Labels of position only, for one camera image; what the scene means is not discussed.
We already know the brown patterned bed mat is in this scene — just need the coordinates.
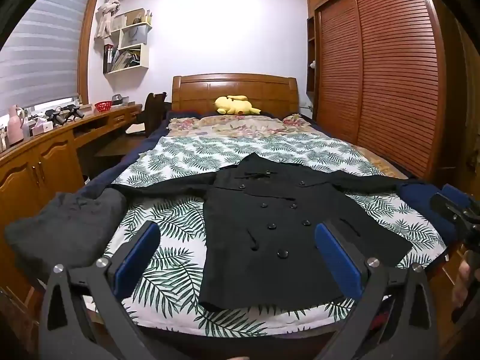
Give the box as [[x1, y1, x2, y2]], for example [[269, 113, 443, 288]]
[[360, 149, 410, 179]]

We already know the floral quilt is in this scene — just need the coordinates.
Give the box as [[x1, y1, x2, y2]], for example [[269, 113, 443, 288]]
[[165, 114, 314, 139]]

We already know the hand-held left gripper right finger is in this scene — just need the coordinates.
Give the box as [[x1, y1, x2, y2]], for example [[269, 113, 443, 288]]
[[314, 223, 438, 360]]

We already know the white wall shelf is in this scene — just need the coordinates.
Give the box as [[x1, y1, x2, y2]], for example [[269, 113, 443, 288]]
[[102, 7, 153, 75]]

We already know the grey window blind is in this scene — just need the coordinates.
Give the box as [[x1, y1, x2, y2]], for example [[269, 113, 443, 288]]
[[0, 0, 92, 115]]

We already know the wooden bed headboard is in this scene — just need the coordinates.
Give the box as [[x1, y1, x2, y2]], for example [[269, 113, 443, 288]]
[[172, 74, 301, 116]]

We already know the leaf-print blanket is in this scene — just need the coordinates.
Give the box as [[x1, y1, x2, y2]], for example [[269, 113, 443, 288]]
[[103, 135, 449, 338]]

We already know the pink thermos jug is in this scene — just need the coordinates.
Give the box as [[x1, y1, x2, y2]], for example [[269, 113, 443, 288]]
[[7, 105, 27, 147]]

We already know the hanging beige cloth doll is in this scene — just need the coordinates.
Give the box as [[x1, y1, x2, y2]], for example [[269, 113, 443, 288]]
[[94, 0, 130, 40]]

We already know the dark grey folded cloth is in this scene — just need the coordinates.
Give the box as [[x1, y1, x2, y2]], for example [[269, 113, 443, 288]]
[[4, 187, 128, 282]]

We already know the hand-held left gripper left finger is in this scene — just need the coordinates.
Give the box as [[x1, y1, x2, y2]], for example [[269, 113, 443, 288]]
[[37, 221, 177, 360]]

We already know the wooden desk cabinet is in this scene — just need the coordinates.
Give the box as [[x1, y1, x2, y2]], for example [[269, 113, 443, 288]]
[[0, 103, 151, 211]]

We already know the person's right hand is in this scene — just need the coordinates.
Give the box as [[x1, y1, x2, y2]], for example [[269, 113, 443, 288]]
[[451, 260, 472, 309]]

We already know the wooden slatted wardrobe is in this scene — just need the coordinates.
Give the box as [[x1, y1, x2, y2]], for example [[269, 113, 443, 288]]
[[305, 0, 480, 184]]

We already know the dark wooden chair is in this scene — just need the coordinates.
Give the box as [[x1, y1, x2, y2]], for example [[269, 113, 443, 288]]
[[125, 92, 169, 137]]

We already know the black double-breasted coat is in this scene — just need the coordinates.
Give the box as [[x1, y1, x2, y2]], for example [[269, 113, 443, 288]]
[[112, 152, 426, 312]]

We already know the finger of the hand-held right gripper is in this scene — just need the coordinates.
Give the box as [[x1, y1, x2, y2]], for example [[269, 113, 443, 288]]
[[430, 184, 480, 249]]

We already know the yellow plush toy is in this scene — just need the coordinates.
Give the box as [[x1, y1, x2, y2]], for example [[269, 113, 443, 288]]
[[214, 94, 262, 116]]

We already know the tissue box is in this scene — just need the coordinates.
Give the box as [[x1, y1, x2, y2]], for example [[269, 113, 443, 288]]
[[32, 118, 53, 136]]

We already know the black device on stand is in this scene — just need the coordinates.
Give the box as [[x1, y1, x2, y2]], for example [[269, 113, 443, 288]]
[[62, 105, 85, 121], [45, 109, 67, 125]]

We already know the navy blue folded cloth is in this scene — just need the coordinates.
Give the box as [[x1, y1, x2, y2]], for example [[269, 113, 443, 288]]
[[397, 182, 466, 246]]

